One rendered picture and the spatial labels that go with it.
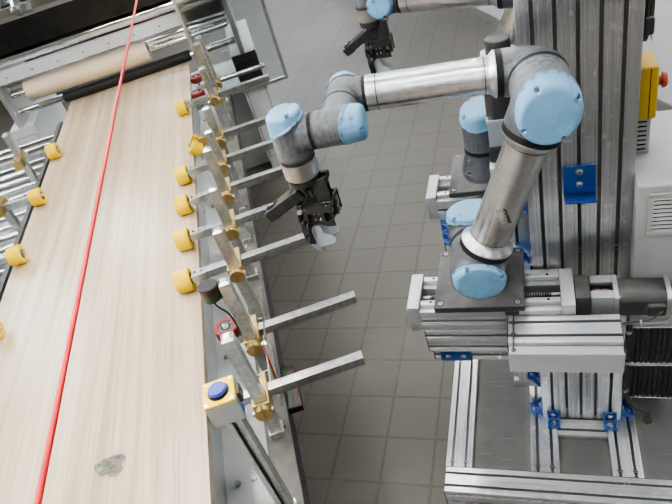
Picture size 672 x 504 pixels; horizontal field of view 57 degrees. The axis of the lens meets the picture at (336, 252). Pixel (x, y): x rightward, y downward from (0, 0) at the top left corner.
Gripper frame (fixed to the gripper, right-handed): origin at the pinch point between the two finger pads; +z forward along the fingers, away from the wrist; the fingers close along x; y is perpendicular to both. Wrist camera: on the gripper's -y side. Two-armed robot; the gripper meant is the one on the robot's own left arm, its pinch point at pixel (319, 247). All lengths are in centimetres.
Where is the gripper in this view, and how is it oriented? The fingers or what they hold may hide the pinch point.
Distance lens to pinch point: 142.4
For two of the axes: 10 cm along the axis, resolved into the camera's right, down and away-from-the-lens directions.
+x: 2.1, -6.6, 7.2
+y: 9.5, -0.5, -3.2
